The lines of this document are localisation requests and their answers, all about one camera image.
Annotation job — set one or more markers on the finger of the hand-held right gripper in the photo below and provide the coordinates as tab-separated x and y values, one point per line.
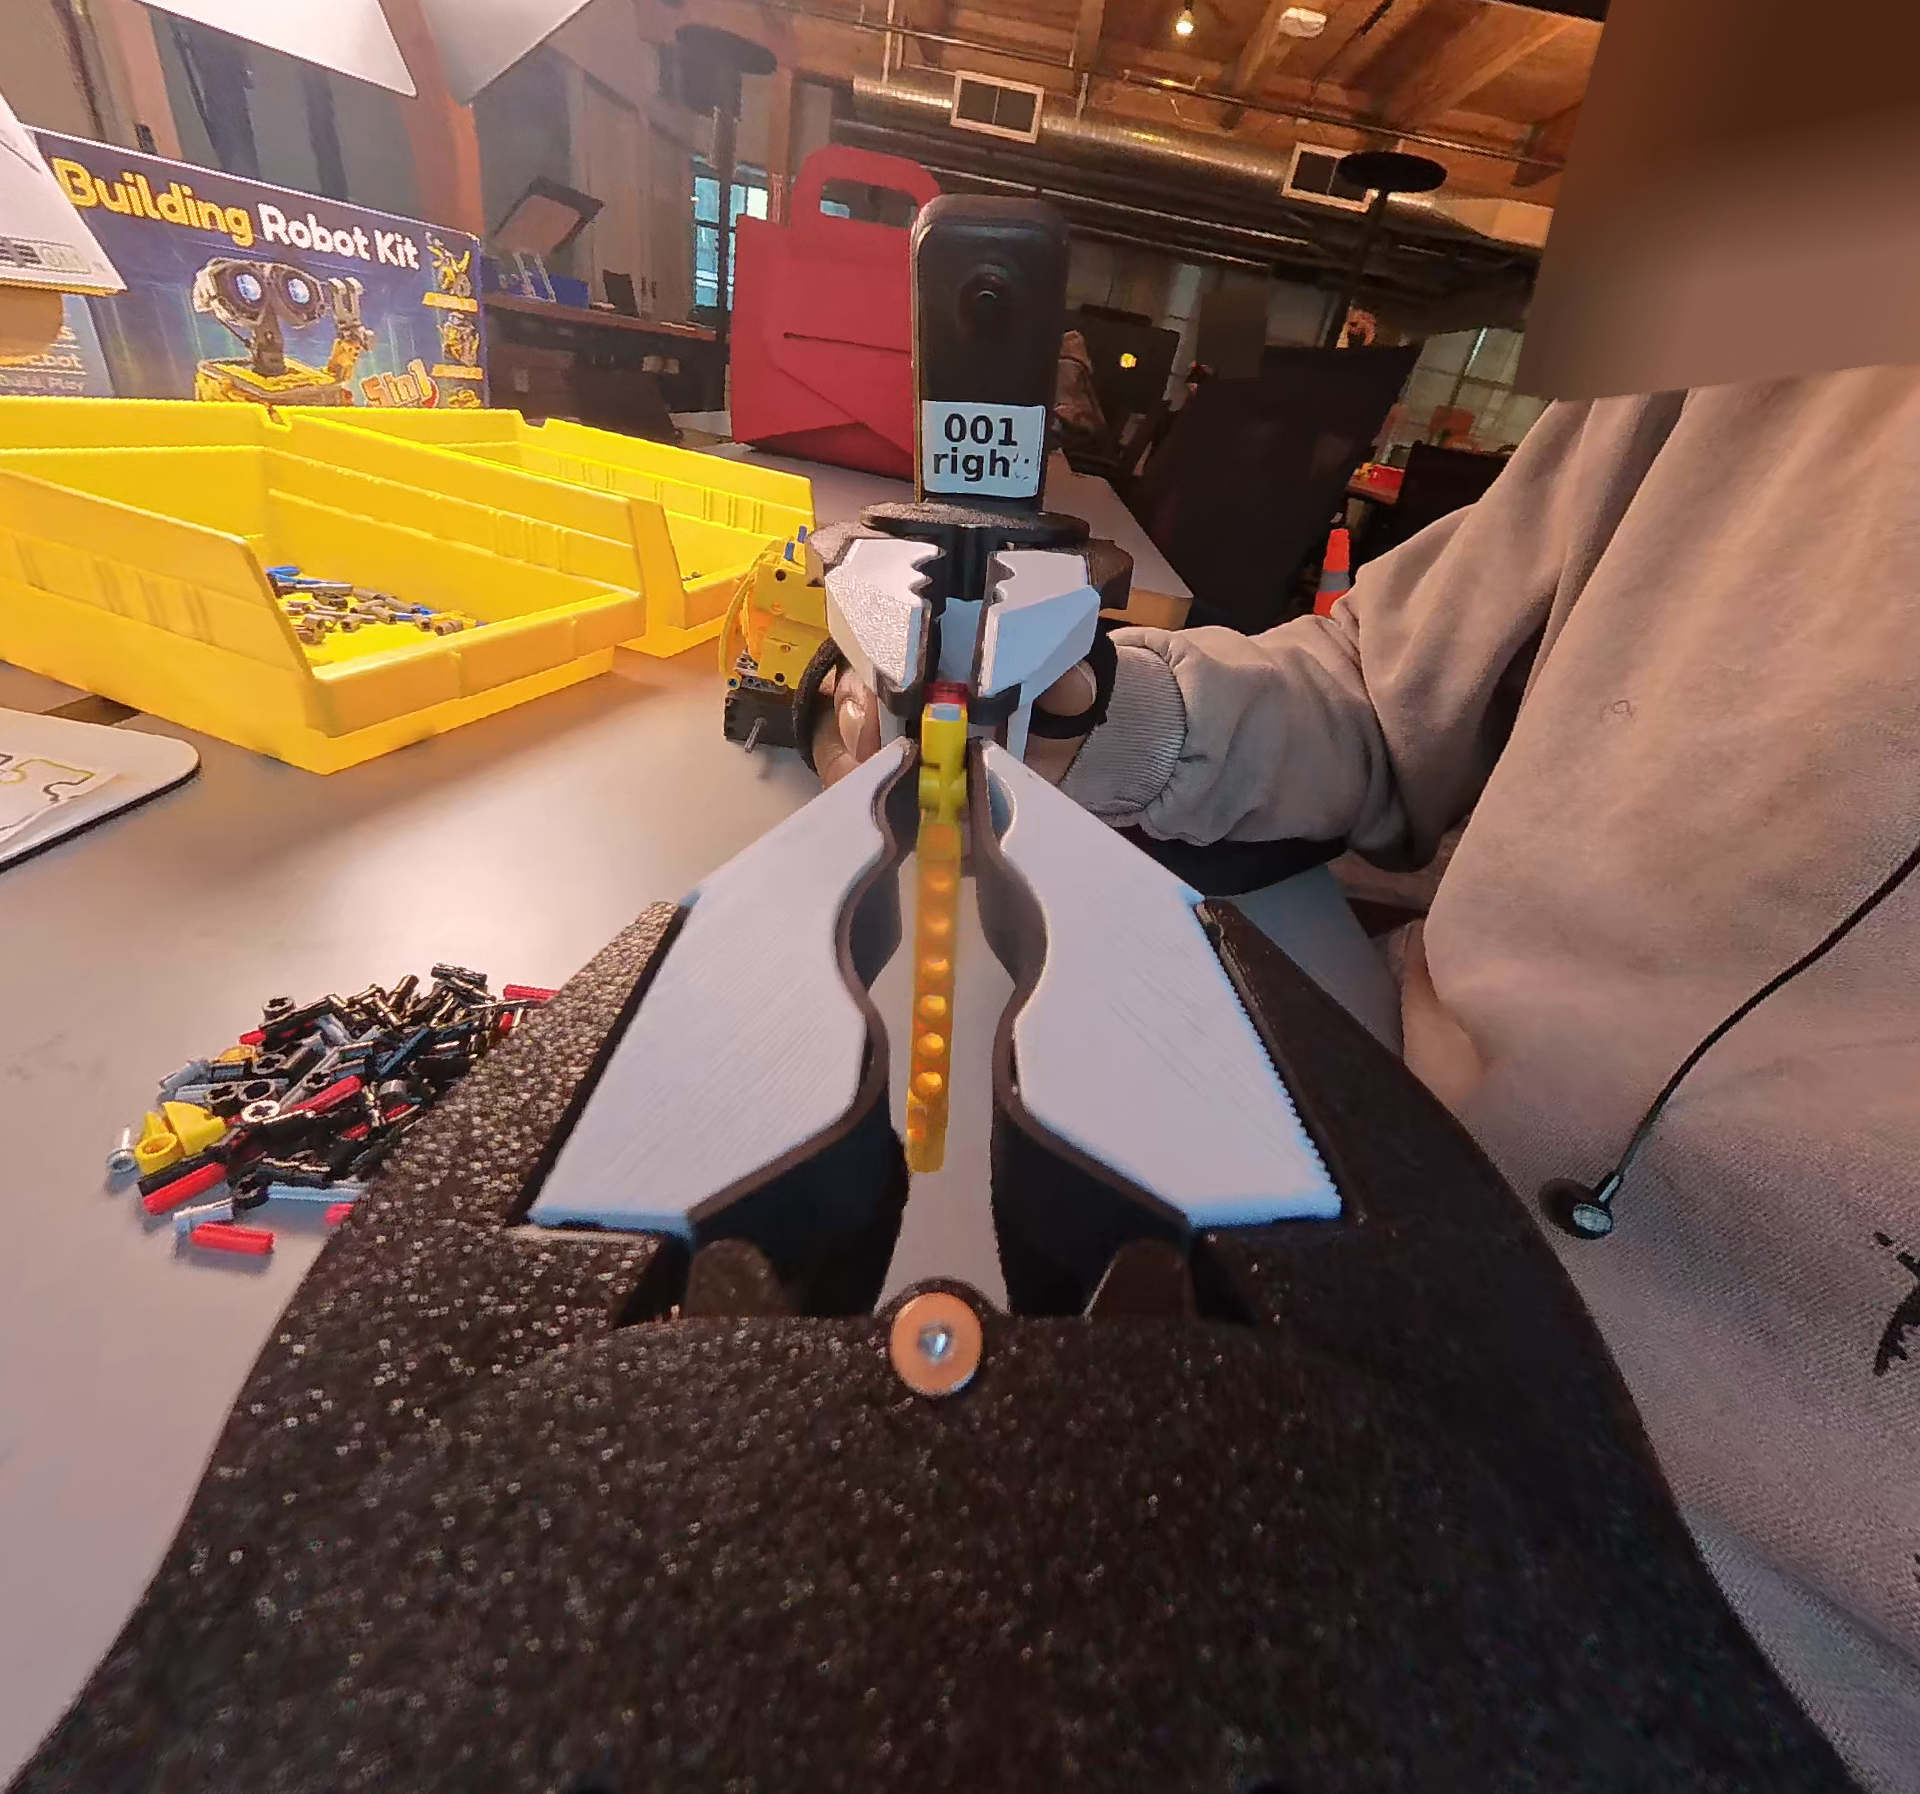
1044	623
871	616

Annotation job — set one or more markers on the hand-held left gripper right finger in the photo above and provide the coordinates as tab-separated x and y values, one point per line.
1170	1059

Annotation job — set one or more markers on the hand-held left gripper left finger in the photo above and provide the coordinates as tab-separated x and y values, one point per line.
719	1059

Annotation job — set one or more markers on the yellow brick robot model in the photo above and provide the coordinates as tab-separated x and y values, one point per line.
773	623

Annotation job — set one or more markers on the yellow perforated brick beam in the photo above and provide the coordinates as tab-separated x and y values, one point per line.
934	1015

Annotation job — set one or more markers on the instruction booklet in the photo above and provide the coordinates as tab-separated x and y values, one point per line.
38	219

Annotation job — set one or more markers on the person's right forearm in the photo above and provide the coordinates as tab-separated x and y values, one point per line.
1274	729

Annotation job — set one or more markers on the grey desk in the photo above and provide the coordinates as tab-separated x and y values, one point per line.
448	849

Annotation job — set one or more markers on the person's right hand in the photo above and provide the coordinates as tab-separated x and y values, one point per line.
847	737

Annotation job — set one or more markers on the red felt tote bag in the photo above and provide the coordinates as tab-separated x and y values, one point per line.
825	354

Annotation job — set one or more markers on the yellow plastic parts bin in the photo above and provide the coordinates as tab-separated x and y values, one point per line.
719	503
149	623

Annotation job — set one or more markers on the white ceiling air vent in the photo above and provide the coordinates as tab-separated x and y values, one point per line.
997	107
1328	174

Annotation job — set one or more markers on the black office chair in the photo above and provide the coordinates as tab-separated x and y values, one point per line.
1274	475

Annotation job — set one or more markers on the orange traffic cone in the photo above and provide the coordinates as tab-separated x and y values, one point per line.
1333	578

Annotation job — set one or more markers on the pile of small connector pins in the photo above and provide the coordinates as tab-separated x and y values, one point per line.
330	1073

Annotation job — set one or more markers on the black disc lamp on pole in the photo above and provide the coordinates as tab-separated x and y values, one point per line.
1393	169

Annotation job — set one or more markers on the scattered blue grey brick pieces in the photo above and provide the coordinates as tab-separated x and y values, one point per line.
374	610

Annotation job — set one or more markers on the robot kit box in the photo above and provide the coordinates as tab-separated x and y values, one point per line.
149	293

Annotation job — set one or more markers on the metal ventilation duct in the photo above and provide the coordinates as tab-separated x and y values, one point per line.
1139	152

